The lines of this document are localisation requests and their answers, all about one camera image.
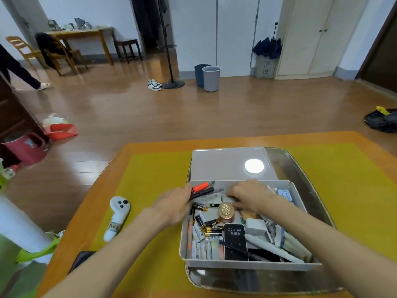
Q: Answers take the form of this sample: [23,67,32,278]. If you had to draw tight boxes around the light wooden chair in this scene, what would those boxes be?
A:
[5,36,47,72]

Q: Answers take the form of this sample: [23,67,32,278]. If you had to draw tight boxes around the white box lid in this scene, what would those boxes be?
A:
[189,147,279,183]

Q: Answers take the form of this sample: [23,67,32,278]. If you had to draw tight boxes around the black garbage bag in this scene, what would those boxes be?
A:
[363,106,397,133]

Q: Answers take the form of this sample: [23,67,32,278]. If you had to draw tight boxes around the bundle of black pens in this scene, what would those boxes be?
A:
[189,186,225,201]

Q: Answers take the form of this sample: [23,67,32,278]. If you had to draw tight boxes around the cream two-door cabinet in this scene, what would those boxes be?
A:
[274,0,371,80]

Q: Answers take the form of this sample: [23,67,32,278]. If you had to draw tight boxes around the gray trash bin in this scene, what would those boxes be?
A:
[202,65,221,93]

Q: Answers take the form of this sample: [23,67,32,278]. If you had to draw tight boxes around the dark wooden cabinet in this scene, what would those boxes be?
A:
[0,71,47,143]

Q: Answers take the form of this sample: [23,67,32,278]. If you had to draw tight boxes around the yellow table mat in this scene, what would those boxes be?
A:
[90,142,397,298]

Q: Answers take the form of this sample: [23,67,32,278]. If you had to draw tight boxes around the white handheld controller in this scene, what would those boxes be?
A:
[103,196,131,243]

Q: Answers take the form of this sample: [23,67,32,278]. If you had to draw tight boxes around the red cylindrical can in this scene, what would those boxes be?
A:
[218,202,235,224]

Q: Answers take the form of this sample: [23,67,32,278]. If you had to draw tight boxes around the person's left hand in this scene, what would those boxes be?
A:
[150,183,193,226]

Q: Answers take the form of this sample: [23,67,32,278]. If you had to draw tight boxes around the stainless steel tray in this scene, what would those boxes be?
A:
[185,147,345,295]

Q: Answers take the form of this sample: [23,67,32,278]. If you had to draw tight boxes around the silver pot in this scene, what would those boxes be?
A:
[74,17,93,30]

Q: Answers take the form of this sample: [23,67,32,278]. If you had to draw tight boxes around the maroon plastic bucket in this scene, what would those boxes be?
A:
[1,132,48,166]

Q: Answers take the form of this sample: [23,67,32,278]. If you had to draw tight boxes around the person's left forearm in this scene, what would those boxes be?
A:
[42,207,174,298]

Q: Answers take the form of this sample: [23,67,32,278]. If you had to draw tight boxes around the navy folded umbrella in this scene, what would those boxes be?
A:
[252,22,283,59]

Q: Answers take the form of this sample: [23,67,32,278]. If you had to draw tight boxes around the white charger cube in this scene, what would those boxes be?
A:
[245,217,268,237]

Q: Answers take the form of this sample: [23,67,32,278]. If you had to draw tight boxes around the green and white chair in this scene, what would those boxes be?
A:
[0,158,66,298]

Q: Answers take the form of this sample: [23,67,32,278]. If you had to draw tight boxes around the white built-in wardrobe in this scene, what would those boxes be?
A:
[169,0,285,77]

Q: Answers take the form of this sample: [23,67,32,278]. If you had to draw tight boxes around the red marker pen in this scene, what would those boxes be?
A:
[191,181,215,193]

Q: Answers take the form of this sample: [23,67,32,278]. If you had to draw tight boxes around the dark blue trash bin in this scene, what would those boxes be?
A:
[194,64,211,88]

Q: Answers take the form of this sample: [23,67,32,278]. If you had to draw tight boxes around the pile of small batteries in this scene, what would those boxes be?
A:
[186,203,225,261]

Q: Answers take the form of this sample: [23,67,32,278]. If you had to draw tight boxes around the black jacket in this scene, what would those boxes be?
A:
[34,32,74,69]

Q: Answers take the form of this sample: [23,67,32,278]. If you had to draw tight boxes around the black smartphone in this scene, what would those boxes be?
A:
[67,251,97,275]

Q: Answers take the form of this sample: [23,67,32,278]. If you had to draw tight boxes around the white storage box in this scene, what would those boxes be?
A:
[179,180,323,272]

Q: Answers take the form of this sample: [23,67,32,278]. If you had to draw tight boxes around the person's right hand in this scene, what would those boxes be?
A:
[226,179,275,213]

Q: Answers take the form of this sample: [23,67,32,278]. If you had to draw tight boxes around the gray metal safe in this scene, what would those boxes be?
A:
[255,54,278,79]

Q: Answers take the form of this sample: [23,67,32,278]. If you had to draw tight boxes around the light blue small box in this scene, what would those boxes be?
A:
[277,189,294,204]

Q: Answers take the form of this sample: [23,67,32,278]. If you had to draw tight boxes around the white remote control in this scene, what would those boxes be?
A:
[244,234,305,264]

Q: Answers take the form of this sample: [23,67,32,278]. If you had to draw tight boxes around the person's right forearm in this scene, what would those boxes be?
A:
[263,195,397,298]

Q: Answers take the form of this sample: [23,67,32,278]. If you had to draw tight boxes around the black coat stand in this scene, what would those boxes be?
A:
[156,0,186,90]

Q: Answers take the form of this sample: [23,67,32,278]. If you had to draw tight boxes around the wooden side table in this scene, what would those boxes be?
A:
[46,26,115,66]

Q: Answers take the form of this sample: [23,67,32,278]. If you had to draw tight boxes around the dark brown door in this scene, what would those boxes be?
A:
[355,2,397,94]

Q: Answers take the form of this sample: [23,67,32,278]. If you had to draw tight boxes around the dark wooden stool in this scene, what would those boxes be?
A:
[112,38,143,64]

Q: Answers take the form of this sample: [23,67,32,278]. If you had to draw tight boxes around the black WiFi device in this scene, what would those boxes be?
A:
[223,223,249,261]

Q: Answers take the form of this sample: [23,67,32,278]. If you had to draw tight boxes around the red plastic bag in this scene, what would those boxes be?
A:
[42,113,79,142]

